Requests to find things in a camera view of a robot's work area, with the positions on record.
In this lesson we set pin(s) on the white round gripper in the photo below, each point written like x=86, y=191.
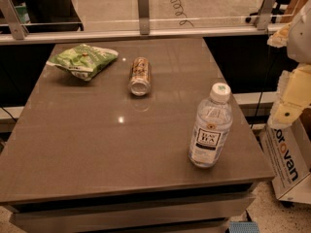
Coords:
x=300, y=39

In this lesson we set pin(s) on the clear plastic water bottle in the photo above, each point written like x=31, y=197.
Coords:
x=212, y=125

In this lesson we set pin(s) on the white corovan cardboard box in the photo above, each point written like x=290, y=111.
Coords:
x=289, y=153

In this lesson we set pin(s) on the gold drink can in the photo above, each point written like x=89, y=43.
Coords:
x=140, y=77

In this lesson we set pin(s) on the grey table drawer unit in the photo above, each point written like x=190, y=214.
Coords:
x=199, y=214

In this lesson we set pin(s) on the blue perforated pad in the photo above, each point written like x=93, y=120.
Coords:
x=243, y=227

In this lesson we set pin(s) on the green chip bag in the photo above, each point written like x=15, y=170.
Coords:
x=83, y=61

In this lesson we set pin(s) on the black cabinet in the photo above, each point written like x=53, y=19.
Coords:
x=52, y=16

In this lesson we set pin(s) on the clear acrylic barrier panel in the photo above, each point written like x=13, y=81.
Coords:
x=179, y=17

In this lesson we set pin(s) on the right metal bracket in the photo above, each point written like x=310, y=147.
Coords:
x=264, y=15

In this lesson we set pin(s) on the metal bracket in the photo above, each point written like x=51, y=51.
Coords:
x=264, y=15
x=144, y=16
x=18, y=30

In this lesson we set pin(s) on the middle metal bracket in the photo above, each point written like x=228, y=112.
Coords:
x=144, y=16

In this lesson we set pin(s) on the left metal bracket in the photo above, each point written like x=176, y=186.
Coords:
x=18, y=30

